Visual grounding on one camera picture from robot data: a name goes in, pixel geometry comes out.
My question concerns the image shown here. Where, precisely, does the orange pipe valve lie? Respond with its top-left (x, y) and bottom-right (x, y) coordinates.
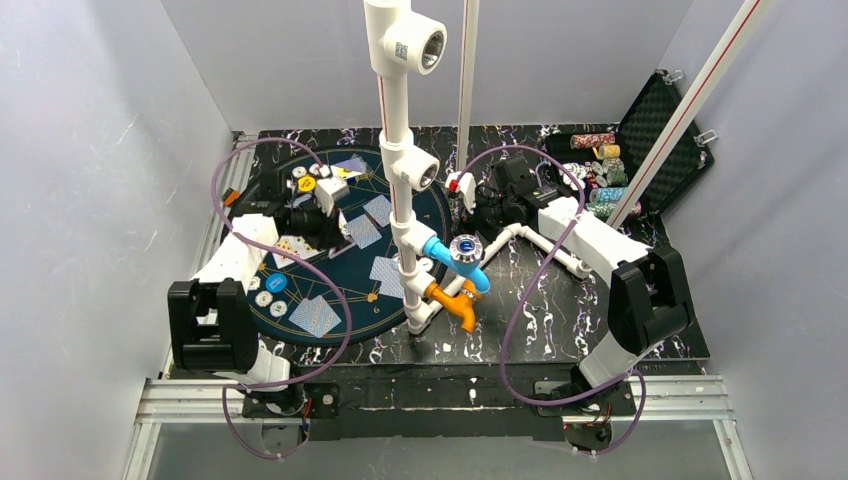
top-left (425, 280), bottom-right (483, 333)

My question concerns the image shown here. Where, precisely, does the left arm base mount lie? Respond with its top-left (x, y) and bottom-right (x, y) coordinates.
top-left (237, 383), bottom-right (341, 419)

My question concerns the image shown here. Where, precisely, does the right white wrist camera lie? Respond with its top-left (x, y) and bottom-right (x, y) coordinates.
top-left (446, 172), bottom-right (477, 213)

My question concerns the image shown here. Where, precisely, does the blue back card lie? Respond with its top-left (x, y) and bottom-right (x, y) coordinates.
top-left (305, 302), bottom-right (341, 338)
top-left (345, 215), bottom-right (382, 249)
top-left (369, 256), bottom-right (400, 283)
top-left (378, 275), bottom-right (405, 299)
top-left (289, 296), bottom-right (328, 331)
top-left (363, 195), bottom-right (392, 228)

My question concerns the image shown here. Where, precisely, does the orange black clamp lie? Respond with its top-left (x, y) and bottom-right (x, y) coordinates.
top-left (221, 188), bottom-right (241, 208)

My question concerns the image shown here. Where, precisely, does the blue pipe valve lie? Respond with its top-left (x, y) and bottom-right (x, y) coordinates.
top-left (422, 234), bottom-right (491, 294)

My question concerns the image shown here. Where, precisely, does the green chip stack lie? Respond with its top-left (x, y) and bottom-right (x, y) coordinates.
top-left (602, 158), bottom-right (629, 187)

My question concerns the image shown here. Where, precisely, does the light blue chip row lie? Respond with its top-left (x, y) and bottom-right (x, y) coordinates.
top-left (589, 187), bottom-right (627, 204)

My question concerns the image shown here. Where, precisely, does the black chip case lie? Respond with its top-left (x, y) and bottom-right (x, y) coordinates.
top-left (543, 69), bottom-right (715, 214)

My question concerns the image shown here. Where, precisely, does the yellow chip stack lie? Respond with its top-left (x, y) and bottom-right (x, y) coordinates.
top-left (596, 144), bottom-right (621, 159)

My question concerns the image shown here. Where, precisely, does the aluminium frame rail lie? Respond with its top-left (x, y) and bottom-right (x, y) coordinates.
top-left (122, 131), bottom-right (757, 480)

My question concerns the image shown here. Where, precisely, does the blue button chip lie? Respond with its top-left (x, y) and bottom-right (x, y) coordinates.
top-left (265, 273), bottom-right (288, 294)

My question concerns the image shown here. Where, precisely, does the white PVC pipe frame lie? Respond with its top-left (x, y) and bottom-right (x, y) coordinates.
top-left (364, 1), bottom-right (772, 334)

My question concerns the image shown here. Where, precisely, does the red chip row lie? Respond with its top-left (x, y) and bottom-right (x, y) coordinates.
top-left (569, 132), bottom-right (616, 149)

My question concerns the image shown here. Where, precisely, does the round blue poker mat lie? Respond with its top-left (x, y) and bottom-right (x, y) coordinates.
top-left (228, 146), bottom-right (454, 348)

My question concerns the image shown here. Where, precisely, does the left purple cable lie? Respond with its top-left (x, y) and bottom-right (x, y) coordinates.
top-left (210, 137), bottom-right (354, 461)

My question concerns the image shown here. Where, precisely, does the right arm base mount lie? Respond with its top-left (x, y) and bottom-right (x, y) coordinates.
top-left (535, 381), bottom-right (640, 454)

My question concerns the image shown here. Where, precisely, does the yellow button chip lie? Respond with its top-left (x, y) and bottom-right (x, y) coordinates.
top-left (297, 175), bottom-right (317, 193)

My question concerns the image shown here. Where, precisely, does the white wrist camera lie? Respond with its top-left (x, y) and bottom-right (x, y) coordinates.
top-left (314, 176), bottom-right (349, 217)
top-left (446, 172), bottom-right (477, 213)

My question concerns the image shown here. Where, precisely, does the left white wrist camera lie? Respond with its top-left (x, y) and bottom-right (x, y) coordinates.
top-left (314, 176), bottom-right (349, 217)

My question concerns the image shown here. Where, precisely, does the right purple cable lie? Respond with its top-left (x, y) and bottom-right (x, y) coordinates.
top-left (453, 144), bottom-right (647, 456)

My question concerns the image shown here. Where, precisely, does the purple cable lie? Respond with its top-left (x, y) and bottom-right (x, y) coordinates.
top-left (453, 144), bottom-right (647, 456)
top-left (210, 137), bottom-right (354, 461)

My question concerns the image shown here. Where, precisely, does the grey white poker chip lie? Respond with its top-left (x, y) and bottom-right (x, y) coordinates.
top-left (269, 300), bottom-right (288, 318)

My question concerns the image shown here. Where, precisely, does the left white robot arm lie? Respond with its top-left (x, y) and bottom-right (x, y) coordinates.
top-left (167, 177), bottom-right (346, 392)

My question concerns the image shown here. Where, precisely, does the green pink chip row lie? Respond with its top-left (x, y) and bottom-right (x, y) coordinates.
top-left (586, 202), bottom-right (642, 221)

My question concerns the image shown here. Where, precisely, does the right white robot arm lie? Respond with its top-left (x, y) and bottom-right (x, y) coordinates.
top-left (533, 157), bottom-right (696, 398)

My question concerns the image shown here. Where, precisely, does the loose white chips pile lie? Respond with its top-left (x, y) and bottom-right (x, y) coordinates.
top-left (564, 163), bottom-right (608, 191)

